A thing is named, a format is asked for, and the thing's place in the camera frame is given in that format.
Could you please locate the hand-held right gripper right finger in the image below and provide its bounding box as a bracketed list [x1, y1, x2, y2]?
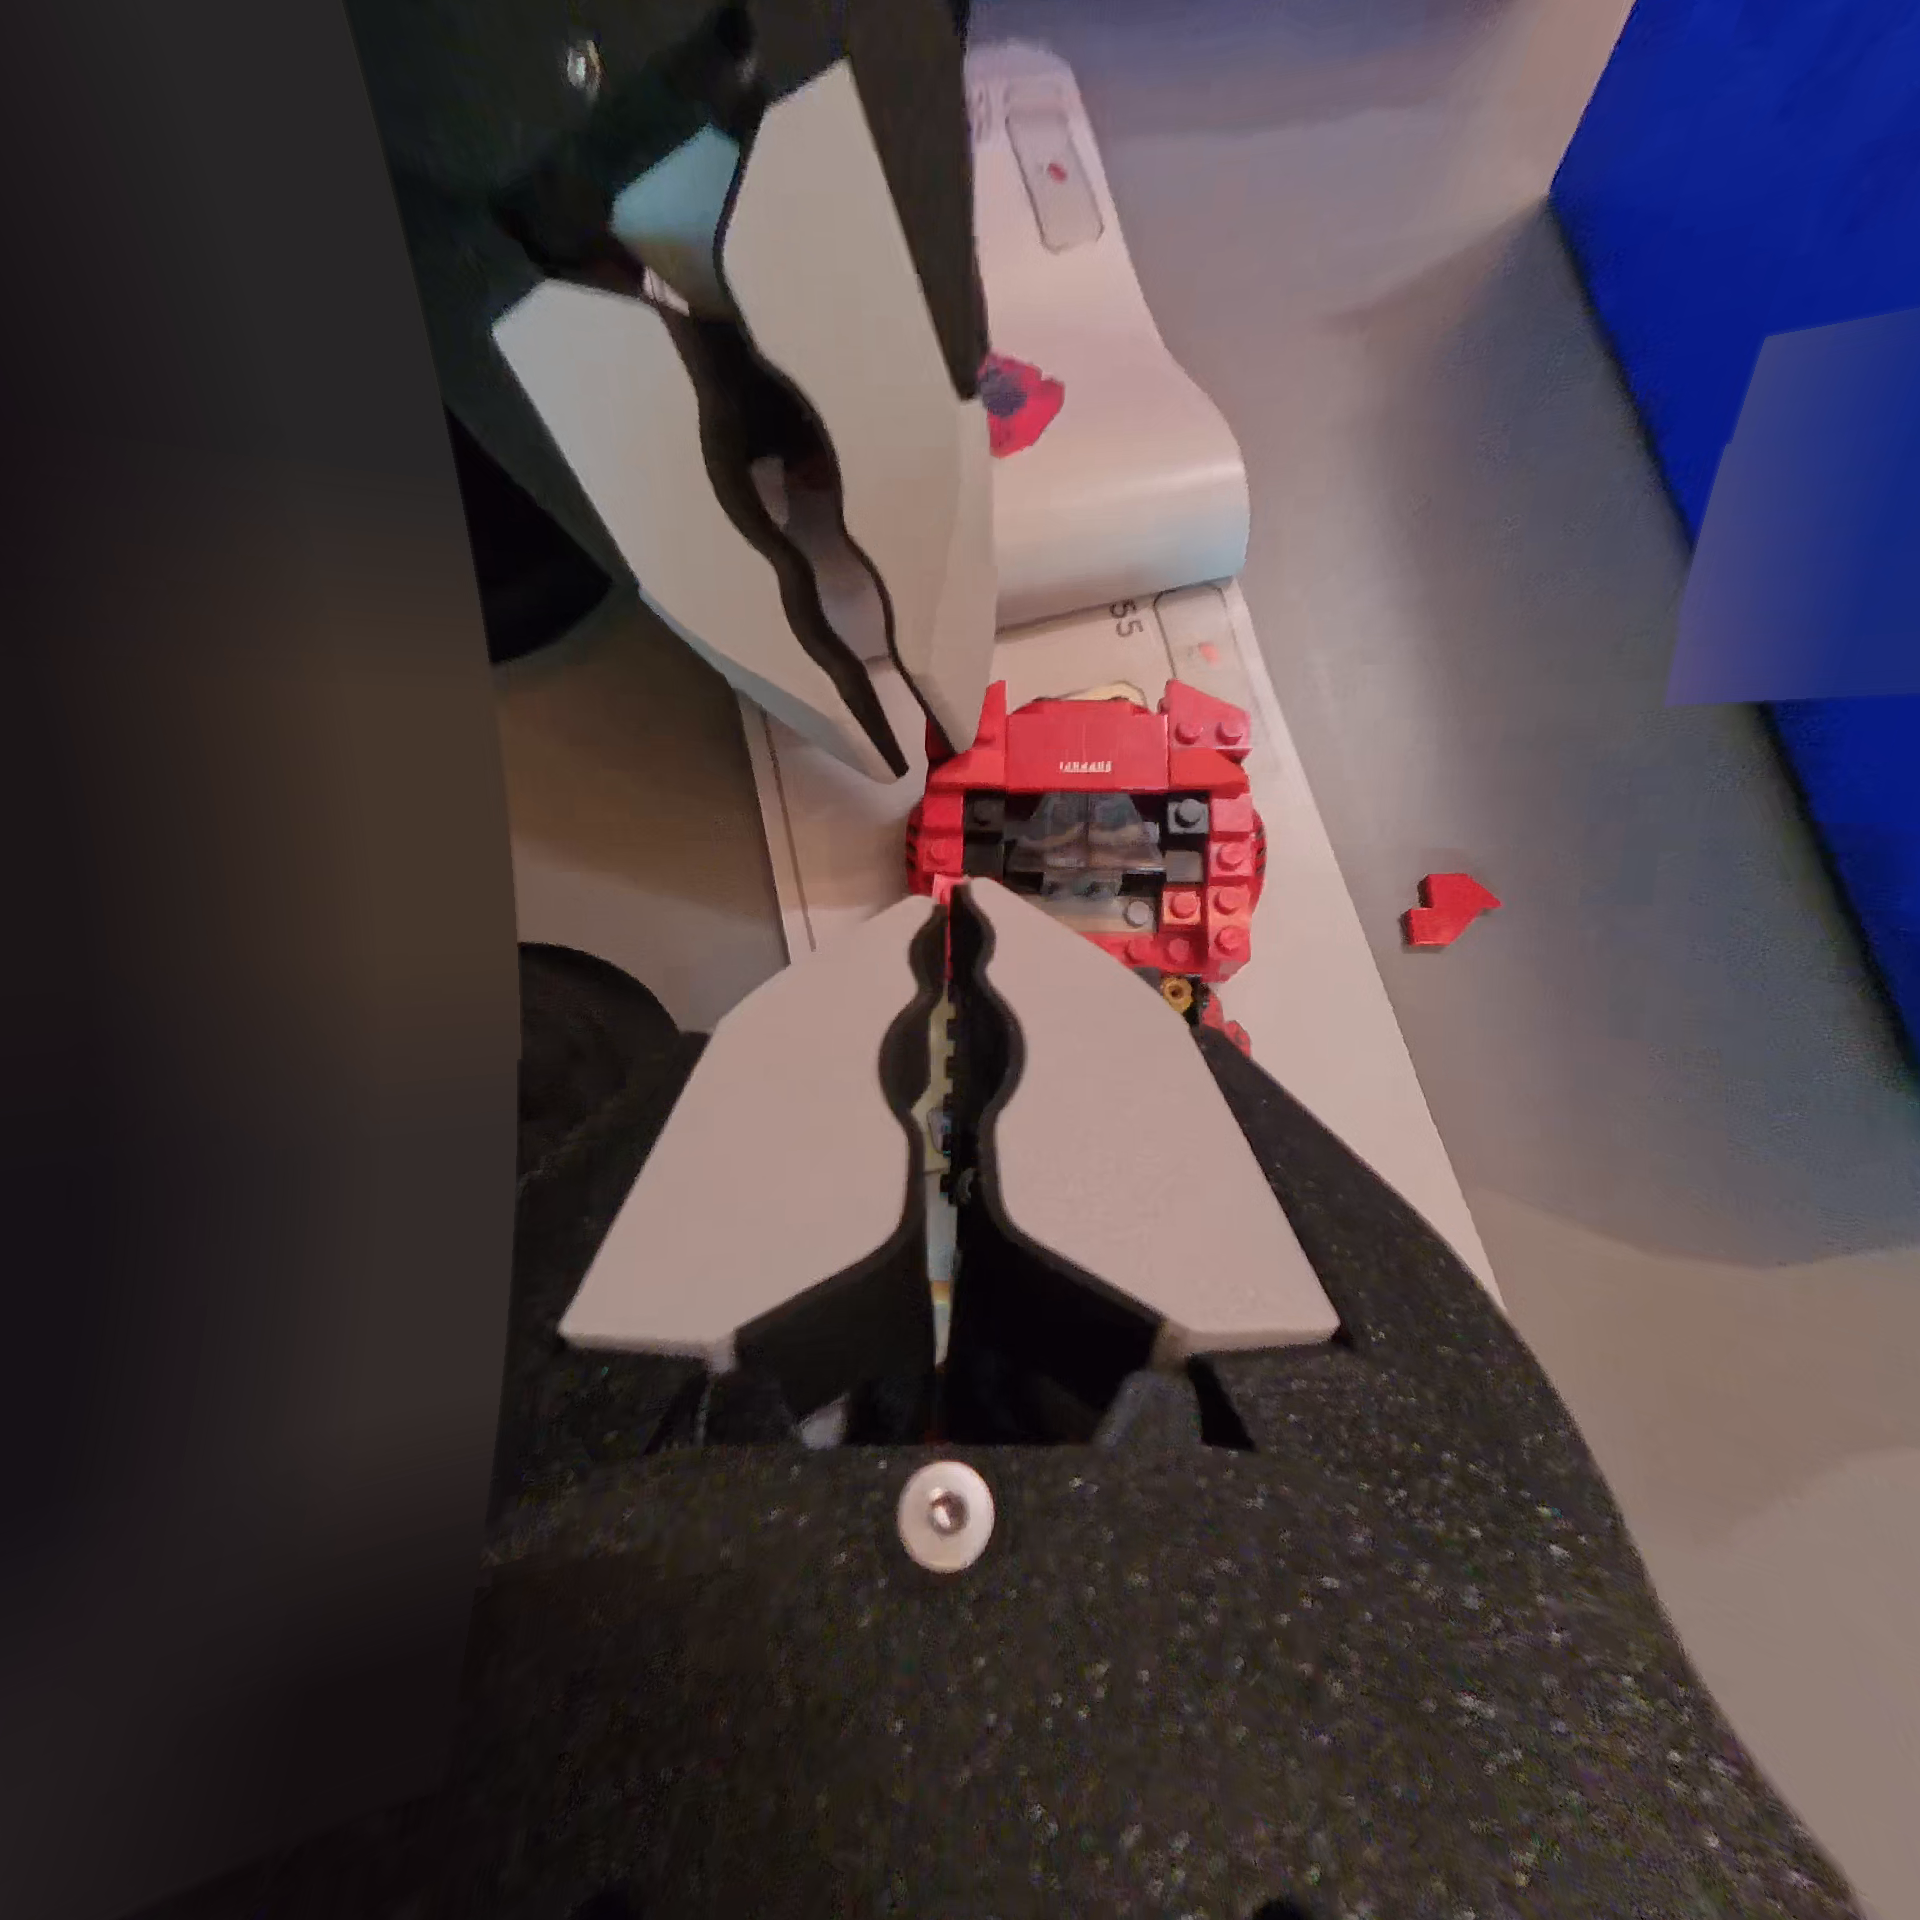
[948, 877, 1343, 1420]

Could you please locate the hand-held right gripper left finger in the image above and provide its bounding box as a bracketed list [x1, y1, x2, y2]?
[556, 895, 957, 1421]

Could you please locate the red lego car body section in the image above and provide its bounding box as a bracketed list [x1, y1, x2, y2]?
[904, 676, 1275, 994]

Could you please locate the blue plastic bin with divider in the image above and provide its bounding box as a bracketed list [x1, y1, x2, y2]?
[1550, 0, 1920, 1051]

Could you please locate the angled red lego piece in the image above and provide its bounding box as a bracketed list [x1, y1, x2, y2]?
[1402, 874, 1503, 950]

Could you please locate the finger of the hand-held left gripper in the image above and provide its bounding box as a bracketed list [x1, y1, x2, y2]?
[716, 57, 1001, 754]
[492, 273, 914, 784]

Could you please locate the white instruction booklet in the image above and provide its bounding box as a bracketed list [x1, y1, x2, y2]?
[741, 44, 1503, 1305]

